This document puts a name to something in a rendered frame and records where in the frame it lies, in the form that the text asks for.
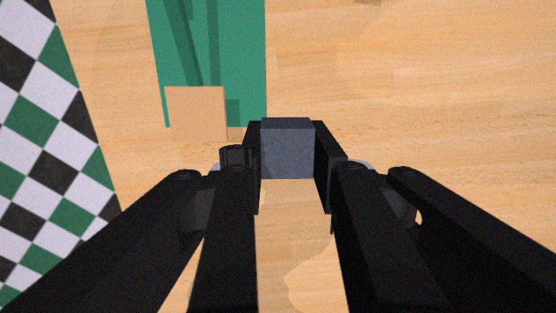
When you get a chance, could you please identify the dark grey block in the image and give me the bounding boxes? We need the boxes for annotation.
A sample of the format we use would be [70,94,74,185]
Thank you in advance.
[260,117,315,179]

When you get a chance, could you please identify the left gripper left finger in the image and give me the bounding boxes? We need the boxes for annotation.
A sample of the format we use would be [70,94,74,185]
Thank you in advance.
[0,121,261,313]

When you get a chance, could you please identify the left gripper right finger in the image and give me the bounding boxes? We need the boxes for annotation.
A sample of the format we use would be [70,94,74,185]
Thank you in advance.
[311,120,556,313]

